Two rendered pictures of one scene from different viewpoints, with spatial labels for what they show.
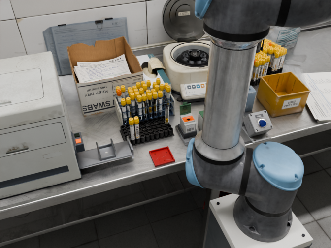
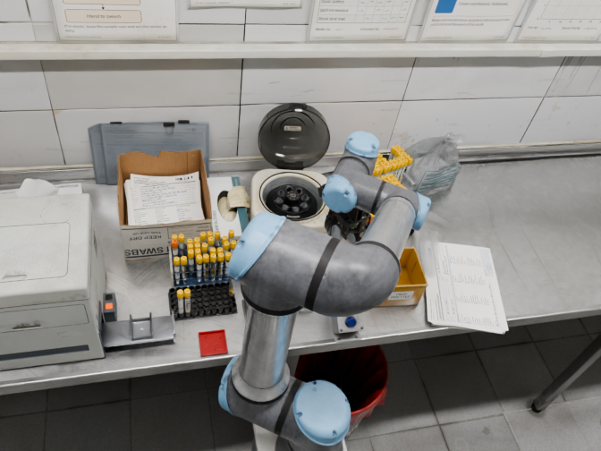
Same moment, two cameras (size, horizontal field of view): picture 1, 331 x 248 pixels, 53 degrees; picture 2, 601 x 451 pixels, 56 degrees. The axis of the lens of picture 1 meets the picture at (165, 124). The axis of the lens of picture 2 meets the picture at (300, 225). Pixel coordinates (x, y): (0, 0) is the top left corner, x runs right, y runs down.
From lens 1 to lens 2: 0.51 m
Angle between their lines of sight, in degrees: 6
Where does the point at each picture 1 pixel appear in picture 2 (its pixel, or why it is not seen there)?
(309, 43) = (470, 187)
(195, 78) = not seen: hidden behind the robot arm
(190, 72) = not seen: hidden behind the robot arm
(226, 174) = (261, 412)
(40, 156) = (55, 334)
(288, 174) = (325, 429)
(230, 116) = (266, 363)
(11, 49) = (41, 145)
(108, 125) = (154, 282)
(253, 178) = (290, 424)
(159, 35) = (255, 146)
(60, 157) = (80, 336)
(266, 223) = not seen: outside the picture
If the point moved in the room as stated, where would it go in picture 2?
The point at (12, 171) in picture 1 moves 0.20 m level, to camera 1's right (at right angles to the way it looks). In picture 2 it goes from (17, 346) to (106, 361)
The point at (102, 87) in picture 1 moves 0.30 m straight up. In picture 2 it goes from (154, 233) to (146, 146)
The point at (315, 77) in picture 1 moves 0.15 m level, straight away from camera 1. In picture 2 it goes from (454, 251) to (474, 224)
